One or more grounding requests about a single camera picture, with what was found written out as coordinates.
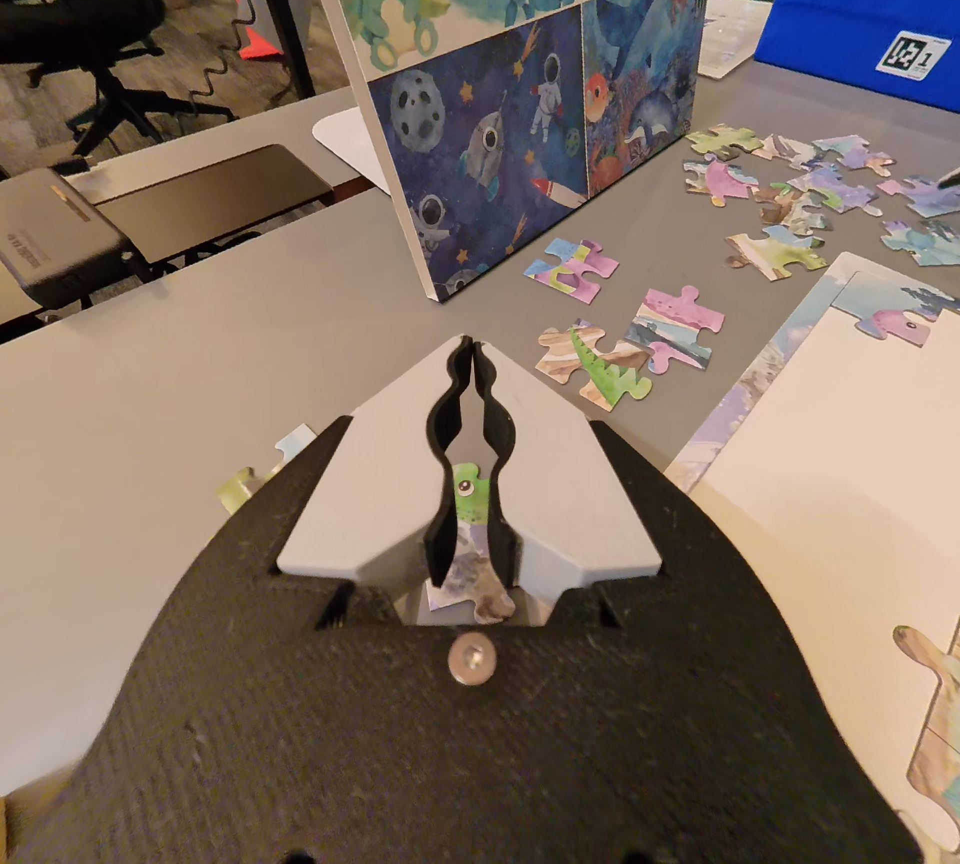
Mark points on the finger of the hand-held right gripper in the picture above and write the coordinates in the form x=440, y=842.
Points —
x=949, y=177

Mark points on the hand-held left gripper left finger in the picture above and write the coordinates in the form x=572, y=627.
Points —
x=352, y=504

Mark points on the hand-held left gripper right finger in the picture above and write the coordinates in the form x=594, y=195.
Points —
x=585, y=504

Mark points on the green dinosaur face puzzle piece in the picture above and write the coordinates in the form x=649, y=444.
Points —
x=469, y=497

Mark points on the pink dinosaur head puzzle piece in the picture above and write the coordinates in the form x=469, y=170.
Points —
x=900, y=324

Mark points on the pink spotted back puzzle piece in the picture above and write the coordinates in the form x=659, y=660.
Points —
x=675, y=317

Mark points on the jigsaw puzzle pieces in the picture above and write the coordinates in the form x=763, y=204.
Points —
x=577, y=272

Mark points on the white puzzle tray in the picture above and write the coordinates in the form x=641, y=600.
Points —
x=825, y=504

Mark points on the laminated instruction sheet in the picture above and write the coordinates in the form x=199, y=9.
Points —
x=724, y=39

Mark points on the animal picture board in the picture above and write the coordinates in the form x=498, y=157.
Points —
x=487, y=129

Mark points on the joined green dinosaur puzzle pieces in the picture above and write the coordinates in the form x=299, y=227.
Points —
x=937, y=729

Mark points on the red floor sign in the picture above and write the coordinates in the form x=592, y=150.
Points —
x=255, y=39

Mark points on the black office chair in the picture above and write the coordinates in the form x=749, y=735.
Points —
x=75, y=17

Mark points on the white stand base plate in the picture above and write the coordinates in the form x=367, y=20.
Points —
x=345, y=137

